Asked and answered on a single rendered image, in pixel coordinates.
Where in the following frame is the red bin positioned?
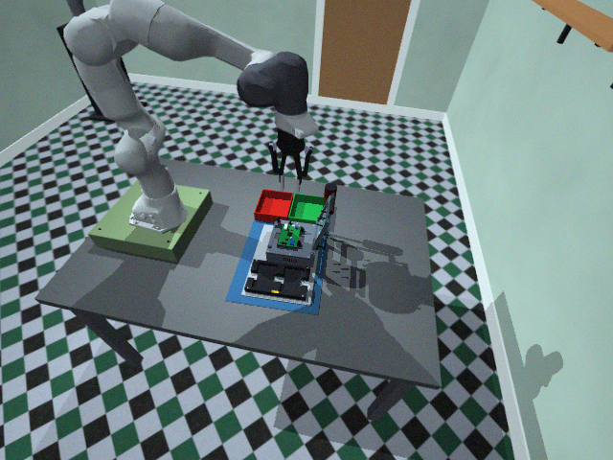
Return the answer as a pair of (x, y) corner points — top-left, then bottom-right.
(254, 189), (293, 222)

